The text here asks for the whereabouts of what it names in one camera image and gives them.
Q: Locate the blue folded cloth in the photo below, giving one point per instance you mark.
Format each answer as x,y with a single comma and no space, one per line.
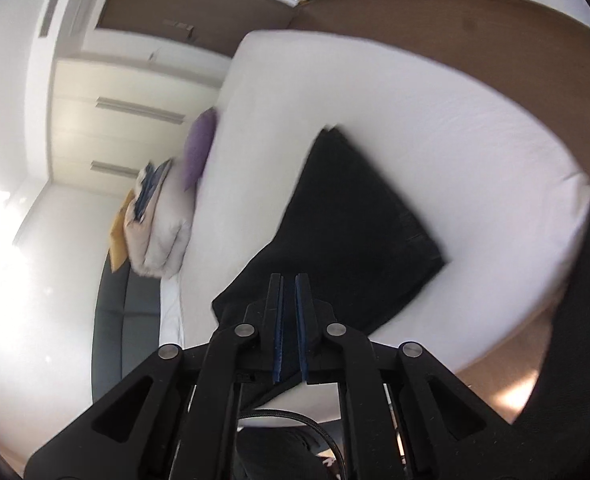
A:
147,190

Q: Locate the cream wardrobe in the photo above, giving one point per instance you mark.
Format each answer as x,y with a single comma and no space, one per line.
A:
125,135

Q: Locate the yellow pillow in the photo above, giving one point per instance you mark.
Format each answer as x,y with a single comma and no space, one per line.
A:
119,232

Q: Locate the bed with white sheet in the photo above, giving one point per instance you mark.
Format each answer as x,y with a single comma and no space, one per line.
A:
425,110

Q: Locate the grey upholstered headboard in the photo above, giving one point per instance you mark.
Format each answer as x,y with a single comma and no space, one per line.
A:
125,340

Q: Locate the folded beige duvet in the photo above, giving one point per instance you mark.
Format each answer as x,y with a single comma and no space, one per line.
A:
167,230

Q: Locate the black pants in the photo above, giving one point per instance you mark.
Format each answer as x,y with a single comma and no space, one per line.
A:
350,210

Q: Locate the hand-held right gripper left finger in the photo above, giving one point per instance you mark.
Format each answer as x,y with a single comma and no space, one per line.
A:
277,340

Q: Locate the purple pillow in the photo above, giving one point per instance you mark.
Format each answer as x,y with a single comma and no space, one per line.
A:
198,147

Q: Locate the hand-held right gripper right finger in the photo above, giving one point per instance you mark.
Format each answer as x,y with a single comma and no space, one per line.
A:
301,340

